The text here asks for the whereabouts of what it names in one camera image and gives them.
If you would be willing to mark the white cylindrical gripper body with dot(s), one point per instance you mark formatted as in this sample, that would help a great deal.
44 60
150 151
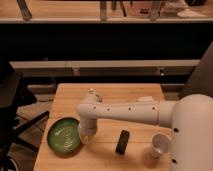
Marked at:
87 129

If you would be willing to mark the green ceramic bowl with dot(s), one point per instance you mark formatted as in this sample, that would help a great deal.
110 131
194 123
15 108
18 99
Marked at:
63 137

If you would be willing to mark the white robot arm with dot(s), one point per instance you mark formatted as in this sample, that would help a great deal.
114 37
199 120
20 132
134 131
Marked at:
190 120

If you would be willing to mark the small white knob object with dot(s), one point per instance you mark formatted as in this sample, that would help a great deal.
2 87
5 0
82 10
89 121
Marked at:
95 94

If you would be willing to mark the white paper cup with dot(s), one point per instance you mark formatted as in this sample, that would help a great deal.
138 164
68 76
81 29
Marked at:
160 145

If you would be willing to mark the black office chair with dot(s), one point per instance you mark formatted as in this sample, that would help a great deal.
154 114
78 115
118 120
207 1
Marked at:
13 94

